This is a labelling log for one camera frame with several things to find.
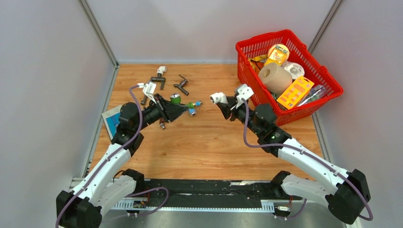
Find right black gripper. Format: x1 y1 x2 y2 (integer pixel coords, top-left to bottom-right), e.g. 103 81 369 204
216 97 262 137

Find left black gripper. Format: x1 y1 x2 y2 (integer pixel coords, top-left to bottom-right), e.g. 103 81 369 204
134 93 189 132

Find white plastic elbow fitting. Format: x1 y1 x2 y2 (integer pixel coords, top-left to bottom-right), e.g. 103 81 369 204
210 92 228 105

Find green plastic faucet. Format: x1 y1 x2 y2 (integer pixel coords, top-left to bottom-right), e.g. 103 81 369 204
170 93 202 109

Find blue faucet with white elbow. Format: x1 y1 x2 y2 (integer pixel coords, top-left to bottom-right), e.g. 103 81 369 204
187 101 202 117

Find red plastic shopping basket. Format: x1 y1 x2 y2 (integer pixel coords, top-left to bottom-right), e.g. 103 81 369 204
235 29 344 125

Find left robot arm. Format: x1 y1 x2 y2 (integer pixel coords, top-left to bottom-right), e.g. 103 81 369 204
55 94 189 228

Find long grey faucet white elbow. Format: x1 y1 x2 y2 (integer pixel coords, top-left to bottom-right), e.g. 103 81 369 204
149 66 167 90

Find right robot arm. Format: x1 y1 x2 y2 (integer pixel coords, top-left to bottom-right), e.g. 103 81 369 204
210 95 374 225

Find brown plastic faucet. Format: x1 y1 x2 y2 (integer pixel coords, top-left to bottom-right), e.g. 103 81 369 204
159 119 166 129

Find small dark grey faucet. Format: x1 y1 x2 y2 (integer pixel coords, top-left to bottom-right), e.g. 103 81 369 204
173 75 189 96

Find yellow snack bag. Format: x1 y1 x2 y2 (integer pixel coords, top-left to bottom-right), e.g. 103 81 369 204
248 54 268 74

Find brown paper roll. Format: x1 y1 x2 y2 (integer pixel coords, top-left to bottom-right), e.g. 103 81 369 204
258 63 293 95

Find blue white faucet box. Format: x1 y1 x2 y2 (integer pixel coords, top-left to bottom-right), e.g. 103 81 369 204
102 105 122 140

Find orange blister card package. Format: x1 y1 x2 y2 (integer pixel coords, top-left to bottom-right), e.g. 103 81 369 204
276 76 315 110

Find orange sponge package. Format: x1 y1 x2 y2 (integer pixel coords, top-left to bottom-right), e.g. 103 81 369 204
264 45 288 67

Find yellow round sponge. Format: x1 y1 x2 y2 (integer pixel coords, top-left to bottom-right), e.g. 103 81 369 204
268 43 290 64

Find white wrapped paper roll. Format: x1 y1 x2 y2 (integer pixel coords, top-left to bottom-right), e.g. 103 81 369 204
281 61 305 80

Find clear pack of pens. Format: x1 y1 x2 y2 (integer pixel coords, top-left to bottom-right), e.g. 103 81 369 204
298 85 326 106

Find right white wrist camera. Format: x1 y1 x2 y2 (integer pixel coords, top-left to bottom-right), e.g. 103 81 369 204
235 84 254 109

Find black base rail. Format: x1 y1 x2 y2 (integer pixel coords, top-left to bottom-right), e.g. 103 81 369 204
125 179 301 213

